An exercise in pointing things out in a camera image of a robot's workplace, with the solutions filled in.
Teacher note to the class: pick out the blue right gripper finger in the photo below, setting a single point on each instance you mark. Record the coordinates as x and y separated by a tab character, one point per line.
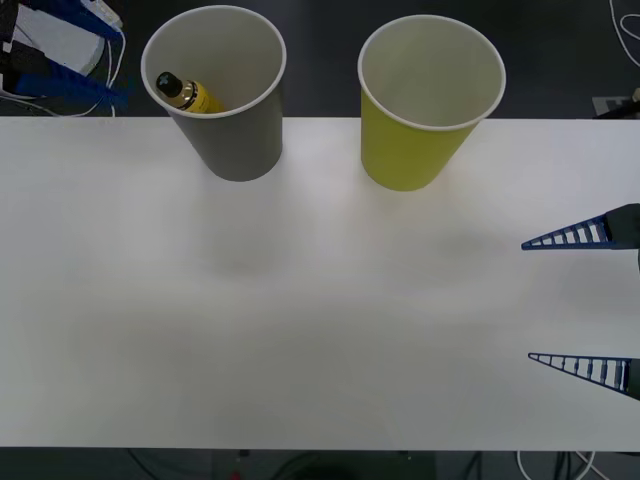
622	227
634	377

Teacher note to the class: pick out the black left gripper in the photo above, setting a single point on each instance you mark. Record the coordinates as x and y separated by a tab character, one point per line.
6	35

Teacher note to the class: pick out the yellow bottle with black cap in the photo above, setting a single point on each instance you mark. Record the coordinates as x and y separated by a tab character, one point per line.
200	97

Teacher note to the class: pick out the white round floor base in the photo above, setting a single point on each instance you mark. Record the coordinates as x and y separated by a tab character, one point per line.
55	40

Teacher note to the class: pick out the white power strip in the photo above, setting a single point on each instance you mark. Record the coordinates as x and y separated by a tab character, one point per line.
107	12

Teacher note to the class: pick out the grey floor outlet plate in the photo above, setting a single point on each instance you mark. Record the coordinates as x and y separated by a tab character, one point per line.
607	106

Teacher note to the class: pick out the grey plastic bin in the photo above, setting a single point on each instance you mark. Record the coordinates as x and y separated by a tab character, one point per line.
235	145

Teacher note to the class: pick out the yellow-green plastic bin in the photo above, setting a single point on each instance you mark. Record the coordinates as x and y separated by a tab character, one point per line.
400	155

